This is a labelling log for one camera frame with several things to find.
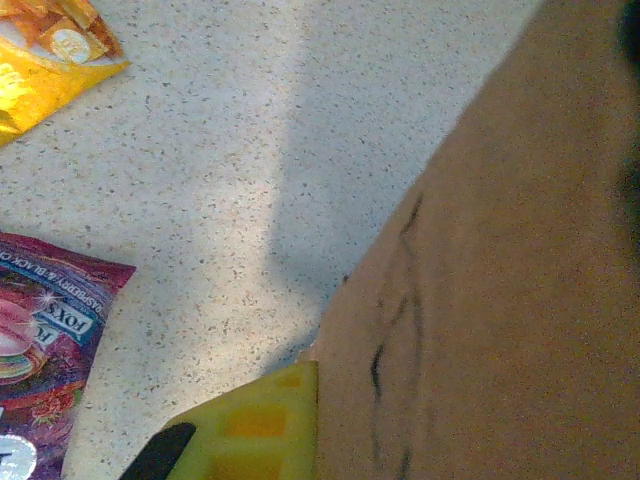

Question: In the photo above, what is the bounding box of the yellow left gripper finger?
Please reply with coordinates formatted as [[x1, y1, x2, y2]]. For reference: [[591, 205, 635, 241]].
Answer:
[[118, 359, 320, 480]]

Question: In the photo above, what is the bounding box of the brown cardboard box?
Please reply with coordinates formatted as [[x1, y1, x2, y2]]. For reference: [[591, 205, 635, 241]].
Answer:
[[298, 0, 640, 480]]

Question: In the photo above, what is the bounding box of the purple candy packet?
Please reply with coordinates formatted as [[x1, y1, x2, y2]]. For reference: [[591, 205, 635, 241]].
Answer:
[[0, 231, 138, 480]]

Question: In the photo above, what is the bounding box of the yellow snack packet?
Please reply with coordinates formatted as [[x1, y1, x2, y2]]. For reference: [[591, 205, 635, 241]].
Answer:
[[0, 0, 132, 149]]

